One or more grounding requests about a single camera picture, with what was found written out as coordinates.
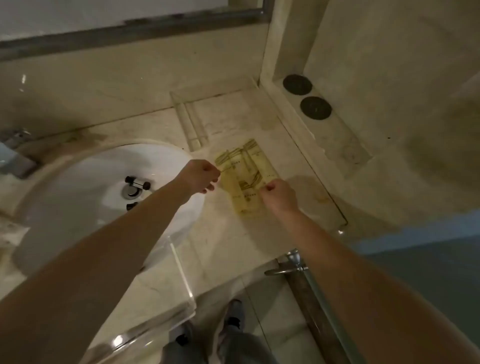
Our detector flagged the clear acrylic tray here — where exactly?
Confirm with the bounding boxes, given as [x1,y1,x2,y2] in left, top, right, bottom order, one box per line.
[80,232,198,364]

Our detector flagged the chrome towel bar bracket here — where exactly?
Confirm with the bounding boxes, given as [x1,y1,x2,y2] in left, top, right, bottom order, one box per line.
[264,248,309,277]

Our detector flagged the person's shoe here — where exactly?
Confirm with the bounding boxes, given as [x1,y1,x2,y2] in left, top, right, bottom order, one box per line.
[224,298,245,331]
[173,321,196,348]

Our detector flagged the chrome sink drain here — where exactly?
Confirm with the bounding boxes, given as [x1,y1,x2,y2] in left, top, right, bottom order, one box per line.
[120,183,143,200]

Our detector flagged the black round coaster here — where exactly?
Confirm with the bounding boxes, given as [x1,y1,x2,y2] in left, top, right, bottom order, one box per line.
[282,73,313,97]
[299,96,333,121]

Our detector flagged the white paper sheet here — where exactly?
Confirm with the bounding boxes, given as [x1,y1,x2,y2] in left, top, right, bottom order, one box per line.
[0,0,232,40]

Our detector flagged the person's right forearm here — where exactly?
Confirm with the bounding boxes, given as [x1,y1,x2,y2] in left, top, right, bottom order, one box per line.
[273,208,480,364]

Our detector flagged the chrome faucet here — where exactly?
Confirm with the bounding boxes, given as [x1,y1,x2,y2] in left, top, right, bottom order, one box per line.
[0,129,40,179]

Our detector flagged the metal-framed wall mirror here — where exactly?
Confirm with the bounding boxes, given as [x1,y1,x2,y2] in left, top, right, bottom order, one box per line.
[0,0,277,63]

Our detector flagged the clear acrylic organizer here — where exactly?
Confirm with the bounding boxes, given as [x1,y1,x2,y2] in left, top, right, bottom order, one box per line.
[170,76,282,153]

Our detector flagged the person's right shoe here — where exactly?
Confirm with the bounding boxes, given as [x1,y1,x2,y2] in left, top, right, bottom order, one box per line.
[224,298,245,331]

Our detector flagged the white sink basin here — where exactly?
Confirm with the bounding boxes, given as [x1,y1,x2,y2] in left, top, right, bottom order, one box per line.
[11,142,205,278]

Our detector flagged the person's right hand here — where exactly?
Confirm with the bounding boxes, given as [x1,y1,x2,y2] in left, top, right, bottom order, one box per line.
[258,178,301,223]

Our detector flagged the person's left hand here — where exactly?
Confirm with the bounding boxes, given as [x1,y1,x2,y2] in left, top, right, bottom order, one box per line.
[174,159,222,205]

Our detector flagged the person's left forearm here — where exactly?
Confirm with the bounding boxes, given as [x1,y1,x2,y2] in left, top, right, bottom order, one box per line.
[0,176,194,364]

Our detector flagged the person's left shoe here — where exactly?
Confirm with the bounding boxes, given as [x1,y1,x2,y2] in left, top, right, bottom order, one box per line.
[173,321,196,348]

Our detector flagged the person's grey trousers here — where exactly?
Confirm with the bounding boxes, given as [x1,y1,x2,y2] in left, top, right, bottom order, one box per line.
[161,324,280,364]

